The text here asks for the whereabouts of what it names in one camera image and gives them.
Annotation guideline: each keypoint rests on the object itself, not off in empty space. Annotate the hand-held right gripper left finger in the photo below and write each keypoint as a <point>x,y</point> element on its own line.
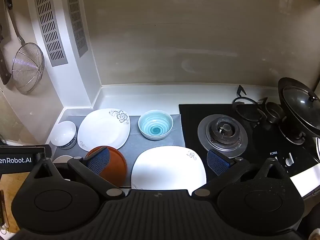
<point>99,160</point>

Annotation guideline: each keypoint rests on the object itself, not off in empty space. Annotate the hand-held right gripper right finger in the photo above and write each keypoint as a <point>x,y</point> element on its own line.
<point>217,162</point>

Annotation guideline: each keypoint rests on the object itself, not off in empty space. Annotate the brown round plate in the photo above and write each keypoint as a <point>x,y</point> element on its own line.
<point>116,165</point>

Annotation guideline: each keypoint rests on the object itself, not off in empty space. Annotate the white plate large flower print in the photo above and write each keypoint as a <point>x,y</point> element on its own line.
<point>103,130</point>

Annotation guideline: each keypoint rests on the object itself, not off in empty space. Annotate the plain white bowl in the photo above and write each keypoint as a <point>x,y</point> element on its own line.
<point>62,159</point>

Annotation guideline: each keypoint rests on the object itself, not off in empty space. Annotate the white bowl blue patterned base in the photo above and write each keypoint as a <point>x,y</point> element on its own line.
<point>63,135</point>

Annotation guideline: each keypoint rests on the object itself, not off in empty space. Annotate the white plate small flower print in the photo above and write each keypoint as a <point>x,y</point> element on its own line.
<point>168,170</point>

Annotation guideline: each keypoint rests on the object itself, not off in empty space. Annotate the light blue swirl bowl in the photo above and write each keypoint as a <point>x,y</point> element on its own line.
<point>156,128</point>

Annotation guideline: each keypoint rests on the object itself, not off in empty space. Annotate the round metal gas burner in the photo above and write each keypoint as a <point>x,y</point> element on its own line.
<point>222,133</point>

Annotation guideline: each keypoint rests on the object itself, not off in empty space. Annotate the grey mat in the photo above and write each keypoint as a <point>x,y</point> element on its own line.
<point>135,141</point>

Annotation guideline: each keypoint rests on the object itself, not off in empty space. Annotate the black glass gas cooktop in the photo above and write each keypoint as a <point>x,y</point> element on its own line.
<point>192,115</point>

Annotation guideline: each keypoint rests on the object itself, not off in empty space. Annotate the metal stove knob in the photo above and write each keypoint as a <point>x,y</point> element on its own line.
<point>277,160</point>
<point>289,160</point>

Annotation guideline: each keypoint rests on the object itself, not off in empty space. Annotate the black pan support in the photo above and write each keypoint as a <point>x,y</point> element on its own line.
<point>241,92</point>
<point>290,139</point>

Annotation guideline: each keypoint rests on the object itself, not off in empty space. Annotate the glass wok lid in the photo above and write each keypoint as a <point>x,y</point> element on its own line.
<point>297,105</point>

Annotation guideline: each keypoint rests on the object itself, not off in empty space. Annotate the black wok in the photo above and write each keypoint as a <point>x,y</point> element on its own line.
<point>312,131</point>

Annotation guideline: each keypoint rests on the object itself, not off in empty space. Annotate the grey vent grille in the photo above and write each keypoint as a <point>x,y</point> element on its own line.
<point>50,25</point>

